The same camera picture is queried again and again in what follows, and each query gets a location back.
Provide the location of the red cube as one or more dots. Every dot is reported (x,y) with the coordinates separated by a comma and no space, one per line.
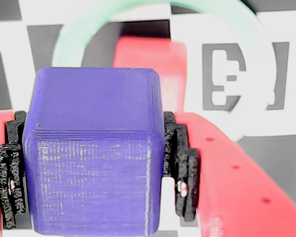
(162,56)

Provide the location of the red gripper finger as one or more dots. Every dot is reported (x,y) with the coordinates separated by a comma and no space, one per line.
(2,128)
(232,192)

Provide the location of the blue cube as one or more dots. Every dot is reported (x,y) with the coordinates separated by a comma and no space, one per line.
(93,148)

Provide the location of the black white marker checkerboard mat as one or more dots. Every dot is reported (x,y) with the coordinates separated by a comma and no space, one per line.
(281,153)

